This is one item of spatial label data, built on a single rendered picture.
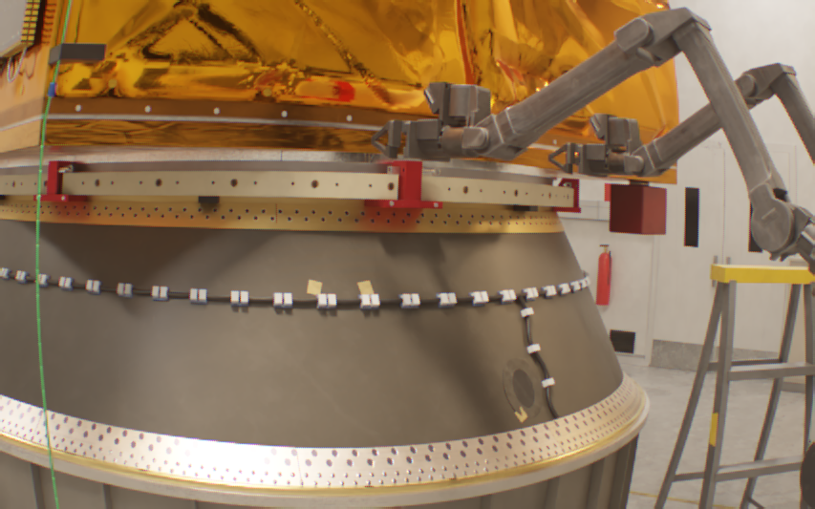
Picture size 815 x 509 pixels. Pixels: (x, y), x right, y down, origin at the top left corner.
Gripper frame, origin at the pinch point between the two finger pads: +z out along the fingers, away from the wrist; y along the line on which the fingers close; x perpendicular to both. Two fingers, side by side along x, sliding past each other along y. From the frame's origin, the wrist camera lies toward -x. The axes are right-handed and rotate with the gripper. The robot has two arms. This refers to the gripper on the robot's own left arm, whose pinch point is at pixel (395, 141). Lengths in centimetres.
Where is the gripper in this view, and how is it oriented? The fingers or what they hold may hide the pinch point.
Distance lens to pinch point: 183.6
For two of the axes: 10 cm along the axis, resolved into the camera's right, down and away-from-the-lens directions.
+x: -0.4, 10.0, 0.5
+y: -7.3, 0.1, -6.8
